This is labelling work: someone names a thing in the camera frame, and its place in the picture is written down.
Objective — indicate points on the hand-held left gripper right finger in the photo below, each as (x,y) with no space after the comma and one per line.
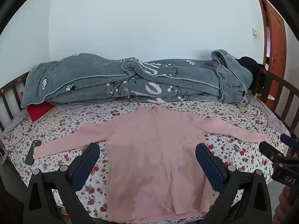
(208,161)

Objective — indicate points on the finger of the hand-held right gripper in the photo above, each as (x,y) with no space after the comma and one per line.
(268,149)
(289,140)

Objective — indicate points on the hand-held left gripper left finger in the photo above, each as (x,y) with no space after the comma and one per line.
(87,161)

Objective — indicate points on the pink knit sweater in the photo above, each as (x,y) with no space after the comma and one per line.
(149,156)

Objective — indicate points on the person's right hand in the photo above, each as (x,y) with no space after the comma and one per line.
(286,205)

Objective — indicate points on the floral bed sheet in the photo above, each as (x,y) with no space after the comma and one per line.
(70,121)

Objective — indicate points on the red pillow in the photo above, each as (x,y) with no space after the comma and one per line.
(38,110)

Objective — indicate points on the grey floral blanket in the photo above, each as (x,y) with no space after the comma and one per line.
(93,84)

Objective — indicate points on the black cloth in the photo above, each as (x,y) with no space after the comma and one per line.
(248,64)

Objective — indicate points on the brown wooden door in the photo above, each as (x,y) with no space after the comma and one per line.
(278,39)

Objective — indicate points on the wall light switch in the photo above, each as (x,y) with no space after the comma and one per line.
(254,32)

